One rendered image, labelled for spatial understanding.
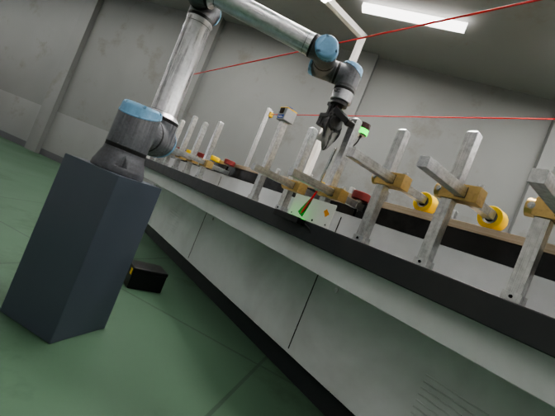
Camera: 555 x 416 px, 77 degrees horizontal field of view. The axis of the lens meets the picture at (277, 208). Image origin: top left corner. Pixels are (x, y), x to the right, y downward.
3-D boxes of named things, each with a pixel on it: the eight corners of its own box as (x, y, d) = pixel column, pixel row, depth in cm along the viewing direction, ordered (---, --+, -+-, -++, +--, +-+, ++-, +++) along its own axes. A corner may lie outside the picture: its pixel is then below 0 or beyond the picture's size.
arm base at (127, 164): (118, 175, 120) (129, 148, 120) (78, 157, 125) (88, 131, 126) (151, 185, 138) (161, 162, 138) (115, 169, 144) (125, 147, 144)
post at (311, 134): (275, 220, 164) (314, 126, 165) (271, 219, 167) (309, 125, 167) (281, 223, 166) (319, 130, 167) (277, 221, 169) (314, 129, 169)
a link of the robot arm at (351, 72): (341, 65, 152) (362, 73, 152) (330, 92, 152) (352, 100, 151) (344, 55, 143) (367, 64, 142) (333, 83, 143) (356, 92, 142)
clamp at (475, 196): (474, 202, 98) (481, 186, 98) (430, 193, 109) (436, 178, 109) (482, 209, 102) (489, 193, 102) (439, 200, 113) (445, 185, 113)
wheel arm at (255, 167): (253, 172, 146) (257, 162, 146) (249, 170, 149) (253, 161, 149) (321, 204, 173) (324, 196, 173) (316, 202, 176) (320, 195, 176)
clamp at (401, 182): (399, 186, 118) (405, 173, 118) (367, 181, 129) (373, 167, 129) (408, 193, 122) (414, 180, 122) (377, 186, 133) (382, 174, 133)
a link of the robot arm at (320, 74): (315, 44, 141) (343, 55, 141) (313, 57, 153) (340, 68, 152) (306, 66, 141) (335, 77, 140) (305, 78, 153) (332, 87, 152)
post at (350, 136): (315, 224, 144) (358, 116, 145) (309, 222, 147) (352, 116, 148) (320, 226, 146) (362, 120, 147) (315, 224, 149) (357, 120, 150)
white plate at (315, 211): (326, 229, 137) (336, 205, 137) (287, 213, 158) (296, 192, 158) (328, 229, 137) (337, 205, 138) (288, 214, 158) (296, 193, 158)
